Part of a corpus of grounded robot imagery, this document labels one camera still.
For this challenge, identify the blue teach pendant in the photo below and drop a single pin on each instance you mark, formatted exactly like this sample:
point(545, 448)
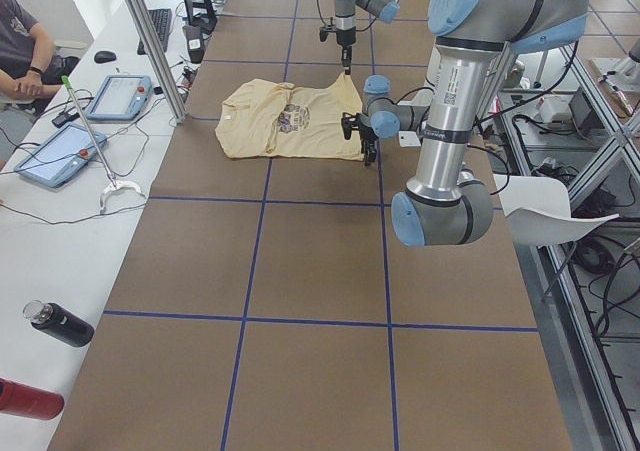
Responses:
point(59, 158)
point(120, 98)

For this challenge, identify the black keyboard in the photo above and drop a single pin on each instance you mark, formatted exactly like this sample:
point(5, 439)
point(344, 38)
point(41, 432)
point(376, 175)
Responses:
point(161, 20)

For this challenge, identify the black water bottle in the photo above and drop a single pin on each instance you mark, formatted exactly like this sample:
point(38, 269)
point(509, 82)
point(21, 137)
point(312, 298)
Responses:
point(59, 323)

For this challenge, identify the red water bottle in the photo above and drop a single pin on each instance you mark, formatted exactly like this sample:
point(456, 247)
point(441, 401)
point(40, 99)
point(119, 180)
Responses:
point(25, 401)

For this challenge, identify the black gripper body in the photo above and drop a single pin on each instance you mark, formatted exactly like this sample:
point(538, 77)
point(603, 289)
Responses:
point(344, 38)
point(367, 136)

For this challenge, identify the white plastic chair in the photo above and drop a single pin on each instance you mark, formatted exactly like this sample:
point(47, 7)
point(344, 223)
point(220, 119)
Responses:
point(538, 211)

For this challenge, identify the pale yellow printed t-shirt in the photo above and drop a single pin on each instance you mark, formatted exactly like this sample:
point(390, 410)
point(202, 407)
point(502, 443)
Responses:
point(266, 119)

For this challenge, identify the seated person grey shirt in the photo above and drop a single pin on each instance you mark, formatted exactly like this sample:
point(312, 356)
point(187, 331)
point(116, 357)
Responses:
point(31, 68)

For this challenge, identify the small black phone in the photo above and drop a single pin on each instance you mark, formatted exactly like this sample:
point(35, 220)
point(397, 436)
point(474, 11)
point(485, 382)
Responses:
point(64, 118)

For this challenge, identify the black computer mouse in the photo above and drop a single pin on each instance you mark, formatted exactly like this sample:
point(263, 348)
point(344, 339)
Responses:
point(104, 56)

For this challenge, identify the far blue teach pendant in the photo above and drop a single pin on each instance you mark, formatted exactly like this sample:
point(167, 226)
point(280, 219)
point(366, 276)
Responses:
point(120, 98)

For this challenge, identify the metal reacher stick green tip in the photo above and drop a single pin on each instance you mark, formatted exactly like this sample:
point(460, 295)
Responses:
point(115, 185)

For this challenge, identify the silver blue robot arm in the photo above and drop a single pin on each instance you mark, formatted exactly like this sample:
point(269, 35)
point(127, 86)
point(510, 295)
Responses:
point(443, 203)
point(384, 10)

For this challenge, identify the near blue teach pendant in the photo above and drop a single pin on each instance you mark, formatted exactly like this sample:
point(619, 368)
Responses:
point(59, 158)

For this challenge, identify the black power adapter label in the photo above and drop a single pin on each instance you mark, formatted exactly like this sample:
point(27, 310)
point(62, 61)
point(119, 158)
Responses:
point(195, 43)

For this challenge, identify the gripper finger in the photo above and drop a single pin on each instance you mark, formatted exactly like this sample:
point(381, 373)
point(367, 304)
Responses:
point(346, 63)
point(369, 157)

